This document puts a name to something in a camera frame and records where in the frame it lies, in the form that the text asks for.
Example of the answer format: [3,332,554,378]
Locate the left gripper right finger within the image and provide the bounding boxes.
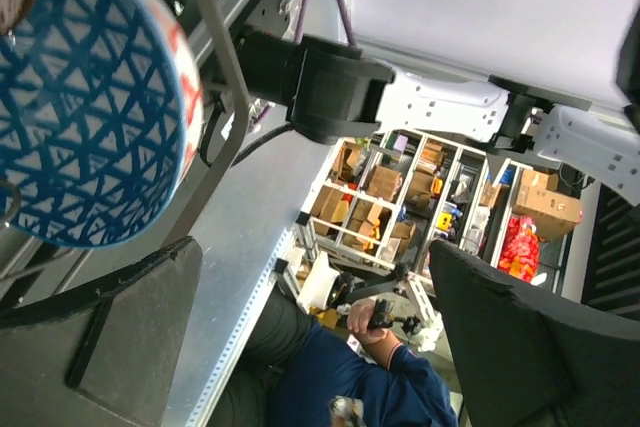
[429,240,639,426]

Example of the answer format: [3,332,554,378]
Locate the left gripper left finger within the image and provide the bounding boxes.
[1,237,203,426]

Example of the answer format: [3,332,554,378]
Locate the blue patterned bowl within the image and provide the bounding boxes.
[1,0,203,248]

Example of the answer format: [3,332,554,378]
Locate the wire dish rack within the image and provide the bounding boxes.
[162,0,251,246]

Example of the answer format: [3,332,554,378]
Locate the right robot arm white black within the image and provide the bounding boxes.
[236,30,639,206]

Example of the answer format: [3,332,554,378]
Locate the operator hand holding controller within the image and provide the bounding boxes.
[347,299,388,347]

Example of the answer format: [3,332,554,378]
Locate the seated person navy shirt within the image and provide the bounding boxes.
[209,291,459,427]

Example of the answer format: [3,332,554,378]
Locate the white storage shelf unit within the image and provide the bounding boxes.
[310,130,582,293]

